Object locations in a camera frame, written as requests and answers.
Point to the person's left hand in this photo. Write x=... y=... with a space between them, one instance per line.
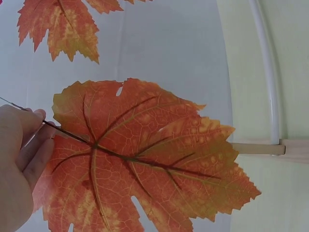
x=12 y=183

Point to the person's left thumb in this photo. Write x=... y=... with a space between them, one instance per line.
x=19 y=122

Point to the orange yellow artificial leaf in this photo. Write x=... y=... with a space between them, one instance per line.
x=70 y=29

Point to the light wooden bar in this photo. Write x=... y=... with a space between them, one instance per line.
x=258 y=149

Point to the white curved tube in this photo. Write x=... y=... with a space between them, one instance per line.
x=269 y=72

